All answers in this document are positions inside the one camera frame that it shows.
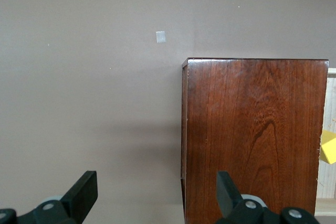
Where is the light wood drawer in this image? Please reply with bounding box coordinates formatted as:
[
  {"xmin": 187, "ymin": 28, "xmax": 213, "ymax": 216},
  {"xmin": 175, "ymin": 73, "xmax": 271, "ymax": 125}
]
[{"xmin": 314, "ymin": 68, "xmax": 336, "ymax": 217}]

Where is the dark brown wooden cabinet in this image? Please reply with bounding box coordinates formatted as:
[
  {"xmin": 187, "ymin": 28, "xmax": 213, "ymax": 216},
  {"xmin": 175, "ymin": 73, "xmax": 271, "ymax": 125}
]
[{"xmin": 180, "ymin": 57, "xmax": 330, "ymax": 224}]

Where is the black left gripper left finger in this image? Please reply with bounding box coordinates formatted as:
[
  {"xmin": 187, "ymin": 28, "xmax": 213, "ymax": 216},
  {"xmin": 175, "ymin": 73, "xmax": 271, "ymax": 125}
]
[{"xmin": 0, "ymin": 170, "xmax": 98, "ymax": 224}]

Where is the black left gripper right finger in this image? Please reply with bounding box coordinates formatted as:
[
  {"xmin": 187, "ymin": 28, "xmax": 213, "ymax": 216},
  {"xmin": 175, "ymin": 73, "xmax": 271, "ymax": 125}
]
[{"xmin": 215, "ymin": 170, "xmax": 320, "ymax": 224}]

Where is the yellow block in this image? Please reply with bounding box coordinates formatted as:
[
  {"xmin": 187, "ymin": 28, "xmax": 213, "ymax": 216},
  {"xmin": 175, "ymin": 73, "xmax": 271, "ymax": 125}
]
[{"xmin": 318, "ymin": 129, "xmax": 336, "ymax": 165}]

